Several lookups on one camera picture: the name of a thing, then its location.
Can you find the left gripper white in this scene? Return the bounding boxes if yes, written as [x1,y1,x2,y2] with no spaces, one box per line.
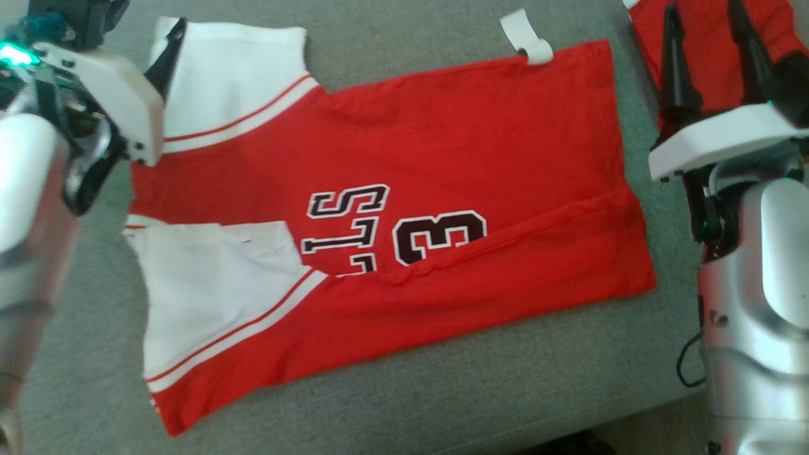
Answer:
[0,0,188,216]

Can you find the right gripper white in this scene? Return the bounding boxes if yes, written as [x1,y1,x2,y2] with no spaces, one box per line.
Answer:
[648,0,809,260]

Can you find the red shorts with white trim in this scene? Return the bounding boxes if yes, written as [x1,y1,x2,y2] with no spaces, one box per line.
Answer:
[629,0,809,137]

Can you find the red Bulls basketball jersey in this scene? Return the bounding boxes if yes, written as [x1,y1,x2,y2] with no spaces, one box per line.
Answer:
[123,9,658,438]

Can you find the large grey sofa seat cushion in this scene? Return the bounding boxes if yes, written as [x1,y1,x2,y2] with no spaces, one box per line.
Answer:
[0,0,809,455]

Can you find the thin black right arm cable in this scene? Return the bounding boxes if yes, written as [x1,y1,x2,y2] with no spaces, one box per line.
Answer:
[676,331,707,389]

